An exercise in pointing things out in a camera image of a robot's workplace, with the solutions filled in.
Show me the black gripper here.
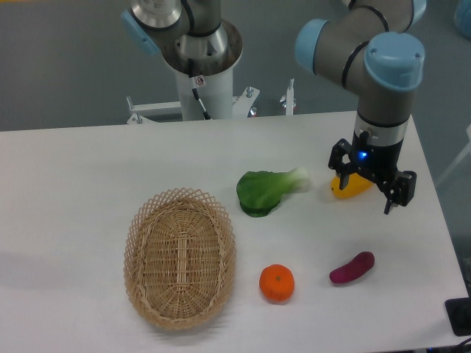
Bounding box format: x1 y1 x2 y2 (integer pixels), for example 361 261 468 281
328 126 417 215

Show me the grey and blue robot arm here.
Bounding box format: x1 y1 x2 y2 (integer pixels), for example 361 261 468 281
121 1 426 210

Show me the purple sweet potato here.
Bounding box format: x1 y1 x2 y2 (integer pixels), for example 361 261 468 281
329 252 375 285

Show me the yellow mango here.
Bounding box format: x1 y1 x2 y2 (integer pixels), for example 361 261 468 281
330 174 373 200

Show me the green bok choy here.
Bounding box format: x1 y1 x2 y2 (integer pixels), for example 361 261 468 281
236 167 310 218

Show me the orange tangerine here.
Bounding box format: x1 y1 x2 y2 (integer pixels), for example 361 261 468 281
259 264 295 302

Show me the black device at table edge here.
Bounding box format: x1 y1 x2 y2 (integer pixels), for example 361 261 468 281
445 297 470 337

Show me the blue object top right corner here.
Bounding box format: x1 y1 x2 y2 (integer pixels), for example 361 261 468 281
453 0 471 39

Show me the woven wicker basket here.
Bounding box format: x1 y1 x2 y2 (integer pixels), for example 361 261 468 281
124 188 236 330

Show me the white frame at right edge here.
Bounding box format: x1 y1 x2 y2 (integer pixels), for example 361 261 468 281
436 125 471 187

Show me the black cable on pedestal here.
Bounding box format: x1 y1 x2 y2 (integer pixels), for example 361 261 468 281
187 58 213 121

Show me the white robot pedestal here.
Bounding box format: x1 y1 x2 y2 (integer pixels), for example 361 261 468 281
125 21 298 124

